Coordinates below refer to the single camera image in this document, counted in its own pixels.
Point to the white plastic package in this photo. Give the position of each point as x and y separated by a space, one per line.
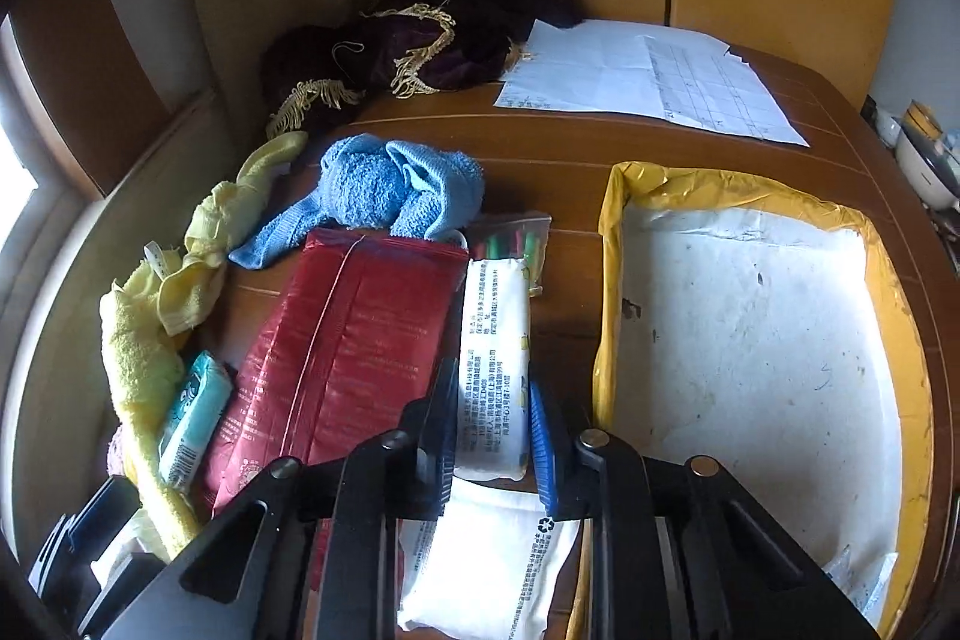
487 568

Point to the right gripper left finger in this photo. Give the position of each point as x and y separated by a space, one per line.
432 423

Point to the white rice cooker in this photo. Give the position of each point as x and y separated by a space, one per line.
930 169

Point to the zip bag of pens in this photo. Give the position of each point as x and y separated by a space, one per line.
517 236

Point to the blue towel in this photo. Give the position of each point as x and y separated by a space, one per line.
408 189

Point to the yellow ceramic jar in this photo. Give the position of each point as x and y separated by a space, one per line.
920 116

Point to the teal small tissue pack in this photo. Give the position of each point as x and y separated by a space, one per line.
192 420

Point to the red tissue pack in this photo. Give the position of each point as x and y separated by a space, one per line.
353 338

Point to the purple gold fringed cloth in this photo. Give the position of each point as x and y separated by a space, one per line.
314 77

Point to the white paper sheets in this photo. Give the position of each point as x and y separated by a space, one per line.
684 77

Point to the white tissue pack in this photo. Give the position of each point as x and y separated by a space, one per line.
493 406

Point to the yellow towel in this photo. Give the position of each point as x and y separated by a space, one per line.
146 320

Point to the yellow lined white box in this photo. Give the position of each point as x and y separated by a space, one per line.
755 323

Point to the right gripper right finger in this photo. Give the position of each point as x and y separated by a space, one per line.
554 430

